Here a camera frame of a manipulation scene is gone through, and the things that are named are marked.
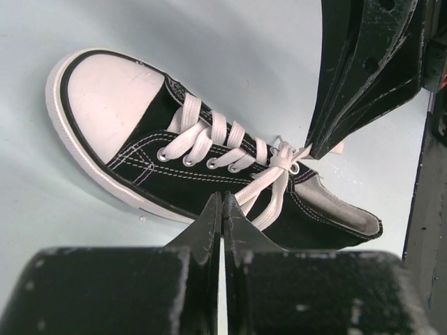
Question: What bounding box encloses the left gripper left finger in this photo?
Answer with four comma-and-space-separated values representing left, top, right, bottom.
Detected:
1, 193, 222, 334

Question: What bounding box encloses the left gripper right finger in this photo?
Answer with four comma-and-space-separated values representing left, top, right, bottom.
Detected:
222, 193, 435, 334

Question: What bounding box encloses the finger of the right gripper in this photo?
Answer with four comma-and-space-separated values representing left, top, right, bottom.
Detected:
310, 1, 425, 159
305, 0, 365, 145

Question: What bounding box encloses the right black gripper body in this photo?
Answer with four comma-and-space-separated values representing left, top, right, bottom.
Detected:
421, 1, 446, 93

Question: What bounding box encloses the white shoelace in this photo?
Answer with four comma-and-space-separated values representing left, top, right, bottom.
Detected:
157, 93, 312, 230

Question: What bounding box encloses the black canvas sneaker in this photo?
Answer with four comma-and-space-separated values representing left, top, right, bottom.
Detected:
45, 49, 383, 249

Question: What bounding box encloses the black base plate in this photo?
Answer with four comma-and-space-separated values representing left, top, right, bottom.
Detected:
401, 94, 447, 280

